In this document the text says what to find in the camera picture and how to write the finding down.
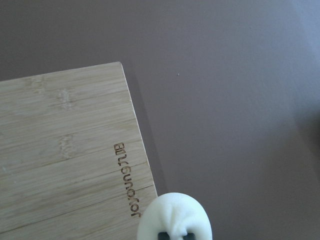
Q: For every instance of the white steamed bun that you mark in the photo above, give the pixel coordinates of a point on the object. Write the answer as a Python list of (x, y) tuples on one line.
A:
[(177, 214)]

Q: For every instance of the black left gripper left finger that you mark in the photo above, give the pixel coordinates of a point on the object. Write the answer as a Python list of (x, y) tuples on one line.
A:
[(163, 236)]

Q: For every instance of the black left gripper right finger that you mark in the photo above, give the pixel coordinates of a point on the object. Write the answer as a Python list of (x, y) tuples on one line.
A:
[(189, 236)]

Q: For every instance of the bamboo cutting board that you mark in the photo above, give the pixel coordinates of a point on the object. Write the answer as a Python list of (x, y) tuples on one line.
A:
[(73, 165)]

